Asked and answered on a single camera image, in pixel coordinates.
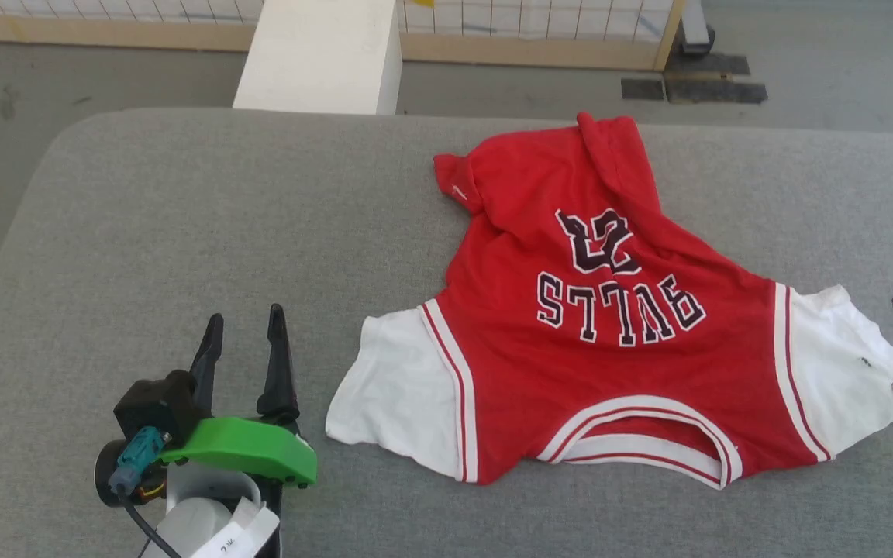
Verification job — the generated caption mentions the grey metal partition foot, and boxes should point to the grey metal partition foot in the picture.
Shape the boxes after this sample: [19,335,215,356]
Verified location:
[679,0,717,56]

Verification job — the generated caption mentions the red and white basketball jersey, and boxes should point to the red and white basketball jersey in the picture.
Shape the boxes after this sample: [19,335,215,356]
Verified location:
[326,112,893,491]

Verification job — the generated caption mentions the dark grey floor mat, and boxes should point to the dark grey floor mat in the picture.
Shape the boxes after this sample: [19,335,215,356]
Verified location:
[663,52,752,78]

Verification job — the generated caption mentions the white box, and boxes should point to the white box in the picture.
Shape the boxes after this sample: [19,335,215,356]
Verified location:
[233,0,404,116]

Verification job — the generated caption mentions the black left arm cable, teal plug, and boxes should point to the black left arm cable, teal plug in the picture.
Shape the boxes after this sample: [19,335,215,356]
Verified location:
[108,425,185,558]

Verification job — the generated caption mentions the small black floor mat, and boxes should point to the small black floor mat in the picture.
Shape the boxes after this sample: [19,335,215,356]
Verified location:
[621,77,666,102]

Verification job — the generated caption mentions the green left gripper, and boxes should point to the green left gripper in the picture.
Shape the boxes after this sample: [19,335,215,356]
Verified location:
[95,303,319,509]

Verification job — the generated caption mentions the lemon print partition, wooden frame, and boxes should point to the lemon print partition, wooden frame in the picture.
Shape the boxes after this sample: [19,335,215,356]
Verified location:
[0,0,688,73]

